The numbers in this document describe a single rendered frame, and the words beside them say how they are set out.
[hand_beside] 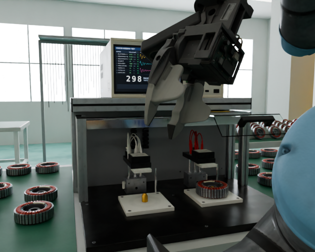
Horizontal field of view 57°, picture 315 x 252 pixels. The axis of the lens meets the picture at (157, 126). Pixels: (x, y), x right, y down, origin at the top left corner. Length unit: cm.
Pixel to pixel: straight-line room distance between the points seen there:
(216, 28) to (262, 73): 872
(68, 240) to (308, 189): 69
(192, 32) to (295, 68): 452
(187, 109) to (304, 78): 463
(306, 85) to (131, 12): 455
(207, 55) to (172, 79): 6
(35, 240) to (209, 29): 68
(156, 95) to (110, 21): 720
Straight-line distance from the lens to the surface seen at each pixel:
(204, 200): 100
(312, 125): 24
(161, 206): 94
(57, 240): 85
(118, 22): 760
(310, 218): 23
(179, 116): 43
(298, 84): 496
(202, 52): 39
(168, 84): 39
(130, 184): 108
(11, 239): 90
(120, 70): 103
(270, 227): 38
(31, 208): 101
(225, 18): 43
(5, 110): 742
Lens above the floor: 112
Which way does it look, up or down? 6 degrees down
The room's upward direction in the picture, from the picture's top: straight up
